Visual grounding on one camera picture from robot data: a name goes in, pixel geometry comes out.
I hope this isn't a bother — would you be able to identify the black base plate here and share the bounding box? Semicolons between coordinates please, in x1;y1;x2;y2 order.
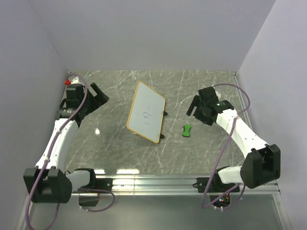
92;178;113;191
192;174;236;193

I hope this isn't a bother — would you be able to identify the right side aluminium rail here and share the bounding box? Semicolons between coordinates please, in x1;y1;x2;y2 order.
232;71;253;129

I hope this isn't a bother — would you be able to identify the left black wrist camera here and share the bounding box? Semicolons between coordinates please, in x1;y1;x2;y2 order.
66;83;84;101

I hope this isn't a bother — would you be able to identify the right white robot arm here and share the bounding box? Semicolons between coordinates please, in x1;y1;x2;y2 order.
187;95;281;192

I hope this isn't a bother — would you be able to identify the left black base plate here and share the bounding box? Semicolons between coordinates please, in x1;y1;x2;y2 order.
92;178;113;191

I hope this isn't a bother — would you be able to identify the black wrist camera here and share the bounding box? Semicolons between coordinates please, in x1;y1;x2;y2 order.
198;86;219;104
66;83;84;101

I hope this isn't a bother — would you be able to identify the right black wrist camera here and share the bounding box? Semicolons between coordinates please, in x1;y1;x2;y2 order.
198;86;219;104

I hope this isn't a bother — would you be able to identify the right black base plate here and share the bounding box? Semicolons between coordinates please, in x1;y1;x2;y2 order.
192;174;236;193

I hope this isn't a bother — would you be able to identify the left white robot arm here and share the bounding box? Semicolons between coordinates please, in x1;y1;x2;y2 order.
24;82;109;203

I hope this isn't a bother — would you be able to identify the aluminium mounting rail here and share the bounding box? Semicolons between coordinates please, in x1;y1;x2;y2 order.
71;174;281;196

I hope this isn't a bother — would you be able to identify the green whiteboard eraser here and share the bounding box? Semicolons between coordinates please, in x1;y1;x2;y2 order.
182;124;191;138

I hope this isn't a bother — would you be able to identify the white board with orange frame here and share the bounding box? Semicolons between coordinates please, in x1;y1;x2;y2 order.
127;81;166;144

